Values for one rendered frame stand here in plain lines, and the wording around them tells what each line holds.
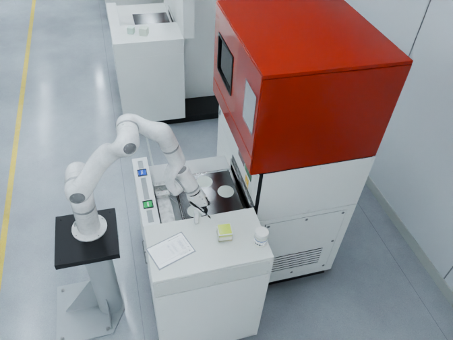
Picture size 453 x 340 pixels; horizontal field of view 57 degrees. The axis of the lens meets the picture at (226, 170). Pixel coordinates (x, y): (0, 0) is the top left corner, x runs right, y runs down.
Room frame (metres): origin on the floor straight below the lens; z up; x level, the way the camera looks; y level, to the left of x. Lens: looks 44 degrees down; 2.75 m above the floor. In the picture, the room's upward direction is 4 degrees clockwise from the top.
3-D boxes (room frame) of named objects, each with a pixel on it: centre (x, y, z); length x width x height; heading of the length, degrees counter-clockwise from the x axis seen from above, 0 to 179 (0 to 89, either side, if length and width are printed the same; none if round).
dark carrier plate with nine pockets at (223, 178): (1.71, 0.10, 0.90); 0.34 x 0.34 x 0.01; 18
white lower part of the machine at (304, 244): (2.07, -0.38, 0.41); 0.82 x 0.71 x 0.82; 18
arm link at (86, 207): (1.45, 0.74, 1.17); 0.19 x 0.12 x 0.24; 17
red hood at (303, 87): (2.06, -0.35, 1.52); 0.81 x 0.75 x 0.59; 18
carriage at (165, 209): (1.61, 0.35, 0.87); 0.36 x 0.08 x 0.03; 18
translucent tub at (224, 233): (1.35, -0.01, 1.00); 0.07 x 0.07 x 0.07; 13
